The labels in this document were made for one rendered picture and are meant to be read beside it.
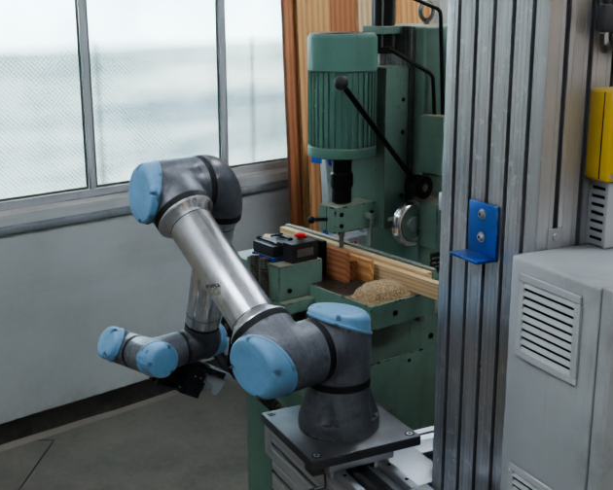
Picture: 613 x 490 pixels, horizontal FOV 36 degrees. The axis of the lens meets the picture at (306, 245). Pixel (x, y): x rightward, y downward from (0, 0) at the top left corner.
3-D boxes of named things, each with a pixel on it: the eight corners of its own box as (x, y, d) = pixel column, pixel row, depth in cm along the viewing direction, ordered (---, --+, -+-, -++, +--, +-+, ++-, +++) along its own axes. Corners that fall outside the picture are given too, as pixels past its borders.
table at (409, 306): (199, 279, 260) (198, 258, 258) (289, 261, 278) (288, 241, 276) (340, 340, 214) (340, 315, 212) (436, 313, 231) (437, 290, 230)
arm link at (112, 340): (108, 362, 200) (90, 355, 207) (150, 375, 207) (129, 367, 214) (122, 327, 201) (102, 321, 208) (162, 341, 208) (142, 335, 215)
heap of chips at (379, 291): (346, 296, 226) (346, 281, 225) (389, 285, 234) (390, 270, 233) (371, 305, 219) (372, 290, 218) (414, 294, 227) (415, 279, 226)
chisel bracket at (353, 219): (317, 234, 249) (317, 203, 247) (358, 227, 257) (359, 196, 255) (336, 240, 243) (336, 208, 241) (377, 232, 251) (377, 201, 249)
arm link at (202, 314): (232, 140, 196) (203, 338, 217) (188, 146, 189) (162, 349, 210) (266, 161, 188) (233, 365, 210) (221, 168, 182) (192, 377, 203)
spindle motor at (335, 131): (294, 155, 245) (293, 32, 237) (345, 148, 256) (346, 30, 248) (337, 163, 232) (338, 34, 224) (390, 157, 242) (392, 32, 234)
